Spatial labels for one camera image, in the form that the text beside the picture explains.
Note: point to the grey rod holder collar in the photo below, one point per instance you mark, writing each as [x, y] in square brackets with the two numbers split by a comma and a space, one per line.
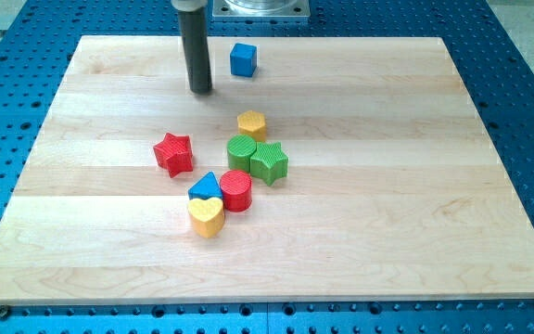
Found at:
[189, 5]

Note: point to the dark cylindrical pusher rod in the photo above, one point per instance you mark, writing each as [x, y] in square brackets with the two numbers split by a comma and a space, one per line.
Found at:
[194, 36]

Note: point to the blue wooden cube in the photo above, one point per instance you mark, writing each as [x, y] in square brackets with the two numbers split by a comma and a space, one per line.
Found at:
[243, 60]

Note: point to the red star block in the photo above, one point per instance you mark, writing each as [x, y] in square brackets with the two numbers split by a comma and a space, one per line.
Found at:
[174, 154]

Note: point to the green star block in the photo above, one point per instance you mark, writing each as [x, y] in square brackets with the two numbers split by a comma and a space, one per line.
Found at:
[269, 162]

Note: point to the yellow hexagon block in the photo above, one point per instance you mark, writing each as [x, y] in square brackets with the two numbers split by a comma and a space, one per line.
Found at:
[253, 124]

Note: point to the green cylinder block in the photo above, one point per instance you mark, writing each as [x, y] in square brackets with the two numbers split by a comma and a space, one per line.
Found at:
[240, 148]

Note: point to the blue triangle block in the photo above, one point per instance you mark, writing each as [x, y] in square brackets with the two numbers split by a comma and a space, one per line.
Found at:
[205, 188]

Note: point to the red cylinder block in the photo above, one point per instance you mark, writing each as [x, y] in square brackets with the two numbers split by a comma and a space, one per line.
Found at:
[236, 186]

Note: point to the light wooden board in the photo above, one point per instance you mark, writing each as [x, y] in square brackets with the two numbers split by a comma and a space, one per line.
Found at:
[394, 190]

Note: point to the yellow heart block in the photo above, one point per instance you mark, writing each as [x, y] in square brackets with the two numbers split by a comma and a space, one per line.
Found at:
[207, 216]

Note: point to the left board clamp screw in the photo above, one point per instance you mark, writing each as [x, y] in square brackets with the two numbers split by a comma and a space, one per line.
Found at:
[5, 312]

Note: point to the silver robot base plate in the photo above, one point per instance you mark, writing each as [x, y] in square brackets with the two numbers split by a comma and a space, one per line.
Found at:
[261, 9]

